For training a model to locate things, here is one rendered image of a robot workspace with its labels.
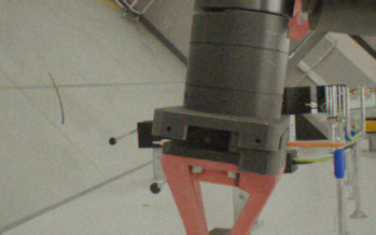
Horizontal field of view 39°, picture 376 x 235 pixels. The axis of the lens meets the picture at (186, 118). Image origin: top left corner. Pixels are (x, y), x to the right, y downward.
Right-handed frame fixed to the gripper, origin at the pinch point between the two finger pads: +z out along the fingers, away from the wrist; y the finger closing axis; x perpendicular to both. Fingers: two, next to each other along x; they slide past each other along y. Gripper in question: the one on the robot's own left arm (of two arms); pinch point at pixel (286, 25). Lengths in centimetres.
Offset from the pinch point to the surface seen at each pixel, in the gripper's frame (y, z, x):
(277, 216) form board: 8.5, 19.8, -4.2
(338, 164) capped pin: -9.2, 8.5, -12.1
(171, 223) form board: 1.7, 24.6, 4.5
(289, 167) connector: 1.6, 12.6, -5.4
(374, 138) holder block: 68, 12, 2
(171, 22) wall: 641, 27, 469
